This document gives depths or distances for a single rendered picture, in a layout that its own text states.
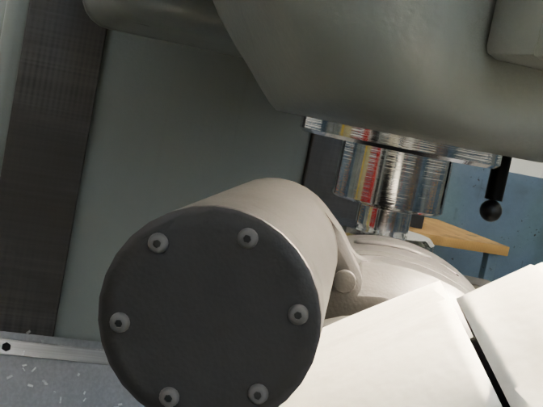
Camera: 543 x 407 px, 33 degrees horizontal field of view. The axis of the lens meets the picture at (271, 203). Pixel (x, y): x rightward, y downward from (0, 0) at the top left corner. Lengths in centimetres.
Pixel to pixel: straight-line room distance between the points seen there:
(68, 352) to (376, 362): 61
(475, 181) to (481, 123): 491
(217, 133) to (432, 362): 61
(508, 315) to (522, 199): 524
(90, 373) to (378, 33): 51
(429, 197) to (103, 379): 44
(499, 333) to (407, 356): 2
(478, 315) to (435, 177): 22
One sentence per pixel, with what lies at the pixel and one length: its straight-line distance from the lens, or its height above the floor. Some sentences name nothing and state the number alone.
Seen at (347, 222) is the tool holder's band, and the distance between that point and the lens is 40.
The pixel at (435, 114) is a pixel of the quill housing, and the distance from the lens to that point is 32.
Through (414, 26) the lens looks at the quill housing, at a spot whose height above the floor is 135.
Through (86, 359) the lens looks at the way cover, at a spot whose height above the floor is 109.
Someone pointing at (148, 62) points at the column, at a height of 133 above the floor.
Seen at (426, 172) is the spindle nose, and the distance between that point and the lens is 38.
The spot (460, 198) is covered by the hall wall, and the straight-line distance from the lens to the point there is 521.
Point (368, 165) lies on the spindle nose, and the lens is 38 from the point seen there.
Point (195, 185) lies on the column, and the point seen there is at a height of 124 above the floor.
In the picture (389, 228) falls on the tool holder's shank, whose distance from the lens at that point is 39.
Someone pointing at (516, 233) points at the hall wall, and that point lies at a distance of 542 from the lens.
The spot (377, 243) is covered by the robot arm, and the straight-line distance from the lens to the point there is 26.
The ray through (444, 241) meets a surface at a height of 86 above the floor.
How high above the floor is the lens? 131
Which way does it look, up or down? 6 degrees down
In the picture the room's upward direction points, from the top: 11 degrees clockwise
